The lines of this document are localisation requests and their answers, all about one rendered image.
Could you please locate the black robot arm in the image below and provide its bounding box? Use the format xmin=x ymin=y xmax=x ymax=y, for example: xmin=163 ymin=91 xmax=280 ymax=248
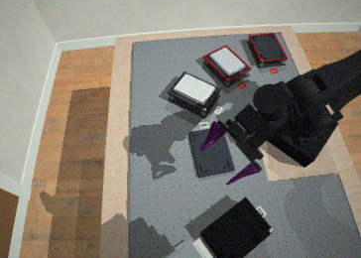
xmin=230 ymin=50 xmax=361 ymax=149

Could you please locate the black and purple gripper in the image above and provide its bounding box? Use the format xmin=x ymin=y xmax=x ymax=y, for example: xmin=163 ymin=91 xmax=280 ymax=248
xmin=200 ymin=119 xmax=264 ymax=185

